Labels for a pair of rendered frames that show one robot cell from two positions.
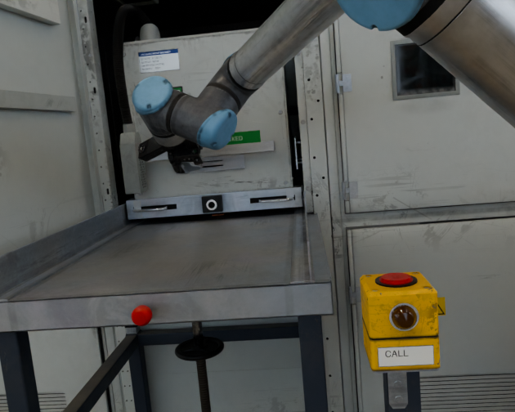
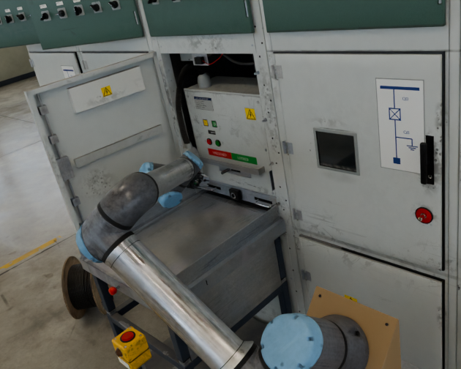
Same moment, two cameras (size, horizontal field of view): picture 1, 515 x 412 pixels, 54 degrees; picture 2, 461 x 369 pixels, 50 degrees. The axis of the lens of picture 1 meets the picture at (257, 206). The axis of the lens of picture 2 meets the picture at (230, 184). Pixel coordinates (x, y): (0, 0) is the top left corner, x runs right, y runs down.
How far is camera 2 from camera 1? 158 cm
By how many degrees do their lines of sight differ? 45
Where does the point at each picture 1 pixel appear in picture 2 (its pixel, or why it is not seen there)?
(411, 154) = (331, 205)
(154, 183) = (211, 172)
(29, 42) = (125, 109)
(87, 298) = (104, 273)
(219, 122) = (163, 200)
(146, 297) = (118, 282)
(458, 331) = not seen: hidden behind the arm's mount
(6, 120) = (111, 158)
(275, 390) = (273, 305)
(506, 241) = (395, 282)
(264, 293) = not seen: hidden behind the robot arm
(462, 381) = not seen: hidden behind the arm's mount
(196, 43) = (219, 97)
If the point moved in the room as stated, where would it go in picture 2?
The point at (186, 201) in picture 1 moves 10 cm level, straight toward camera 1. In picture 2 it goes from (225, 187) to (214, 197)
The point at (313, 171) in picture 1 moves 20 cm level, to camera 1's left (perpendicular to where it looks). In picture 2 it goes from (280, 195) to (244, 187)
